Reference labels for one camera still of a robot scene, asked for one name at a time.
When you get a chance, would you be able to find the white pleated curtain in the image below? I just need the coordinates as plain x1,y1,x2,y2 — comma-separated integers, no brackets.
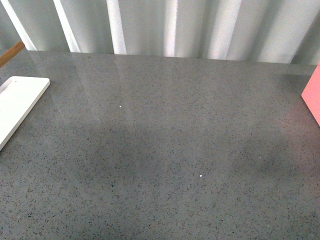
0,0,320,65

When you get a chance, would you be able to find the white towel rack base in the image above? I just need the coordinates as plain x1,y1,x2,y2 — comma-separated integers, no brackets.
0,76,51,148

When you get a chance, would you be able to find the pink plastic bin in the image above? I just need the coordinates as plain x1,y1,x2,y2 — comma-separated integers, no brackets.
301,62,320,125

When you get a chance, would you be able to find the wooden edge strip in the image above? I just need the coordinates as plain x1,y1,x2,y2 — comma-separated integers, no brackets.
0,41,25,68

